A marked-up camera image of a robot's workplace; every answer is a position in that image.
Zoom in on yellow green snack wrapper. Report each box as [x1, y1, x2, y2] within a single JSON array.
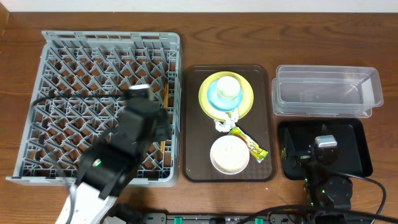
[[228, 126, 268, 163]]

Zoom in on white paper bowl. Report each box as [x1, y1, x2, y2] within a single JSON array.
[[210, 135, 250, 175]]

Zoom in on white paper tissue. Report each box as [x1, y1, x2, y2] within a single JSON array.
[[214, 108, 239, 133]]

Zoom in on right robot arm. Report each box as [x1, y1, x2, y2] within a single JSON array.
[[280, 127, 353, 210]]

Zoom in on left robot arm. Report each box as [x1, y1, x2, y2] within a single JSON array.
[[57, 97, 172, 223]]

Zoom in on grey plastic dishwasher rack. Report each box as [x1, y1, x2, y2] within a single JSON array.
[[8, 30, 183, 187]]

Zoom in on black plastic tray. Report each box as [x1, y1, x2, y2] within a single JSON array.
[[277, 118, 373, 180]]

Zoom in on dark brown serving tray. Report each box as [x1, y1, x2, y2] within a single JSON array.
[[182, 65, 277, 182]]

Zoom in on clear plastic bin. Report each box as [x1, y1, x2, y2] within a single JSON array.
[[272, 65, 384, 118]]

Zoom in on light blue bowl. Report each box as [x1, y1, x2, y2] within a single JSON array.
[[206, 80, 244, 112]]

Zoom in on cream white cup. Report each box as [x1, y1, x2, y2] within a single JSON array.
[[216, 76, 241, 98]]

